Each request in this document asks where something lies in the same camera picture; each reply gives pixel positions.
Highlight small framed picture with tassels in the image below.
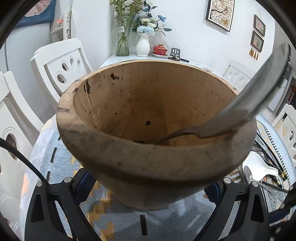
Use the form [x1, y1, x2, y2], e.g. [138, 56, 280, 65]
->
[251, 31, 264, 53]

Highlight glass vase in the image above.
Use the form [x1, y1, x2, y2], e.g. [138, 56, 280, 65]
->
[116, 16, 130, 56]

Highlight large framed flower painting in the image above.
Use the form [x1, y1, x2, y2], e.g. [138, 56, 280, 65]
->
[205, 0, 234, 32]

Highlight white shelf rack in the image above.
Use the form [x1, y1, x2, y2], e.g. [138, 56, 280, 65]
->
[50, 7, 72, 42]

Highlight metal spoon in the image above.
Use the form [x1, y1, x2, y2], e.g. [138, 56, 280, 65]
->
[151, 43, 291, 145]
[244, 166, 255, 185]

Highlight white leaf pattern table cover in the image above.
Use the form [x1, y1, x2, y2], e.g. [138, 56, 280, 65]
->
[20, 113, 60, 232]

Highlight red lidded teacup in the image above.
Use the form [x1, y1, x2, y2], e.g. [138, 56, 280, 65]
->
[151, 44, 168, 57]

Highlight white ceramic spoon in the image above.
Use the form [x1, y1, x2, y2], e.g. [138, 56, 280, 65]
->
[242, 152, 279, 184]

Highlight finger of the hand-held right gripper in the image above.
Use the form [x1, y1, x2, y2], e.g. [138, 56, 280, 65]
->
[279, 189, 296, 211]

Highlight black cable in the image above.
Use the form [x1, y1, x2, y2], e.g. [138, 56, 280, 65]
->
[0, 138, 50, 186]

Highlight blue patterned tablecloth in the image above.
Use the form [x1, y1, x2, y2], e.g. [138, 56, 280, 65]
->
[45, 113, 295, 241]

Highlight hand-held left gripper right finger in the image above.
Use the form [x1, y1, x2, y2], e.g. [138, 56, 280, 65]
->
[203, 177, 271, 241]

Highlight white chair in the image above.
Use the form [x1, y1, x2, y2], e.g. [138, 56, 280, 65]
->
[31, 38, 93, 106]
[271, 103, 296, 167]
[221, 60, 252, 92]
[0, 71, 45, 230]

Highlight blue refrigerator cover cloth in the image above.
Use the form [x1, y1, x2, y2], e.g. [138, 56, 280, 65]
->
[14, 0, 73, 28]

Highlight grey refrigerator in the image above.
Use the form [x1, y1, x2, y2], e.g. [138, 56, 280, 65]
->
[5, 22, 52, 112]

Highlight white ceramic vase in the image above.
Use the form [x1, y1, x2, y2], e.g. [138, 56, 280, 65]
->
[136, 32, 150, 57]

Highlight green yellow flower stems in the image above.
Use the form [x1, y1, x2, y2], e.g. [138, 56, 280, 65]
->
[110, 0, 144, 47]

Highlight blue white flower bouquet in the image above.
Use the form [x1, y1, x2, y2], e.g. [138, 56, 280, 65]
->
[132, 0, 173, 37]

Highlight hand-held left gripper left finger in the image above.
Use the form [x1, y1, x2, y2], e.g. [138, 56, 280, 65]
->
[24, 169, 97, 241]

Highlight black phone stand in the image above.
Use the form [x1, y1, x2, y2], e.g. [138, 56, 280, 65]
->
[168, 47, 181, 61]

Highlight metal fork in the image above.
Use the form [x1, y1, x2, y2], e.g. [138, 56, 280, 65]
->
[253, 146, 270, 155]

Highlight black chopstick with gold band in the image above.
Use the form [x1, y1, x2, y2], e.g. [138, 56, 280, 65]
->
[255, 133, 289, 180]
[257, 139, 287, 182]
[261, 180, 290, 193]

